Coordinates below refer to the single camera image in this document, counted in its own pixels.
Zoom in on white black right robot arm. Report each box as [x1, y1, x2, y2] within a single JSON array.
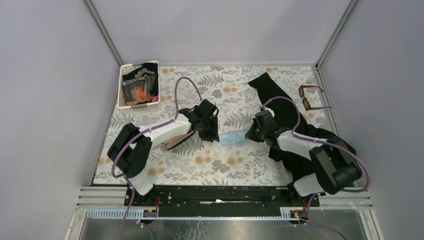
[[245, 110, 363, 206]]

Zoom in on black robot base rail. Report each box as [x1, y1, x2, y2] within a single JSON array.
[[123, 185, 320, 210]]

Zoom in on black orange clothes in basket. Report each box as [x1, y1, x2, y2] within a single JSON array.
[[119, 61, 160, 107]]

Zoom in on black cloth garment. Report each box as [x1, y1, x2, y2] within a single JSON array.
[[248, 73, 340, 181]]

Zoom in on brown tortoiseshell sunglasses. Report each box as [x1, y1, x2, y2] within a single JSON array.
[[298, 84, 333, 112]]

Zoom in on white perforated plastic basket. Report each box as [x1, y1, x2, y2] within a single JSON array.
[[117, 60, 161, 115]]

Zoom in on black glasses case tan lining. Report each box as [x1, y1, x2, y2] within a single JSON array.
[[162, 131, 196, 150]]

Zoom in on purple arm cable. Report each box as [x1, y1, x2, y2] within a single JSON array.
[[261, 96, 371, 194], [110, 76, 204, 240]]

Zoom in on floral patterned table mat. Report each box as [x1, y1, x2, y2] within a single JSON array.
[[93, 65, 349, 187]]

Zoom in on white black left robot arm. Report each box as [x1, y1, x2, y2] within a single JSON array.
[[107, 99, 219, 206]]

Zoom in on grey slotted cable duct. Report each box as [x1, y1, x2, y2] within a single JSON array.
[[86, 206, 307, 221]]

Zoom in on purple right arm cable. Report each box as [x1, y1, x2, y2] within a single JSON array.
[[261, 96, 371, 194]]

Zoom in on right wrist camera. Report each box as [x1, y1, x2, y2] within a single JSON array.
[[263, 106, 275, 118]]

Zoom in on light blue cleaning cloth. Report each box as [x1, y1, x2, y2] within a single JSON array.
[[219, 131, 246, 147]]

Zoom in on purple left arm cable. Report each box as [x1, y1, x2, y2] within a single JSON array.
[[110, 76, 204, 240]]

